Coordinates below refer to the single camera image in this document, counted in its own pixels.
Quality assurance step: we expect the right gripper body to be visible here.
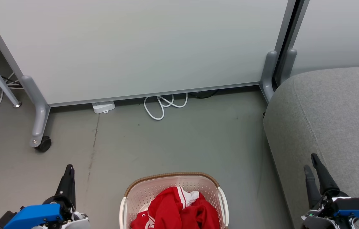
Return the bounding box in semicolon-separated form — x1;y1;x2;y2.
301;189;359;229

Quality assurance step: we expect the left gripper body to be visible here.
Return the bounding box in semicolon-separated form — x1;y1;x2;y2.
39;195;90;229

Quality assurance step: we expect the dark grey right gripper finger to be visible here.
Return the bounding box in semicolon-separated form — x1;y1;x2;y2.
310;153;341;195
304;165;322;209

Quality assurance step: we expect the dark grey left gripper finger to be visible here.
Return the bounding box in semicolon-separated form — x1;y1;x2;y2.
55;164;72;200
70;168;76;209

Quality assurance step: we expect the red and white jersey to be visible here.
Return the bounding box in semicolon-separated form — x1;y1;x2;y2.
131;187;210;229

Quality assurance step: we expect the plain red garment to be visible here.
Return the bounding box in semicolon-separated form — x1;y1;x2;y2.
179;199;220;229

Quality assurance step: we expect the grey fabric sofa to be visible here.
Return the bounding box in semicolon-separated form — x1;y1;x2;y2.
263;66;359;229

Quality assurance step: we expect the black caster wheel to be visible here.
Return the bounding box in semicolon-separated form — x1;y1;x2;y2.
35;136;52;152

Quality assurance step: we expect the grey partition foot with caster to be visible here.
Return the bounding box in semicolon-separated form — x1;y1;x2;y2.
20;75;51;148

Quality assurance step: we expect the white perforated laundry basket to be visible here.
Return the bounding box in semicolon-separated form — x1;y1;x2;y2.
119;172;230;229

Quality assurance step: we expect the large white partition panel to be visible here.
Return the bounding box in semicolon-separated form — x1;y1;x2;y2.
0;0;297;107

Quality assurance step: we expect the looped white cable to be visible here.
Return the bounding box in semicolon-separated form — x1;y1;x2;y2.
143;93;188;121

